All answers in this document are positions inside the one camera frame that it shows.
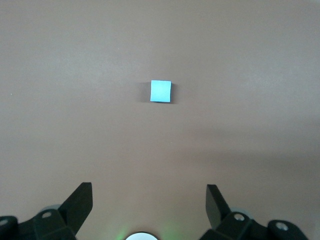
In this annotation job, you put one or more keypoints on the light blue foam block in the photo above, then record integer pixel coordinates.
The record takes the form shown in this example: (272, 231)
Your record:
(160, 91)

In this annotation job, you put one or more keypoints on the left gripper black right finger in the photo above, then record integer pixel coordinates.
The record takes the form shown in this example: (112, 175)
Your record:
(215, 207)

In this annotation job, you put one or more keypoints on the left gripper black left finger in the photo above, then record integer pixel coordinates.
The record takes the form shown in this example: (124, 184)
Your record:
(75, 207)

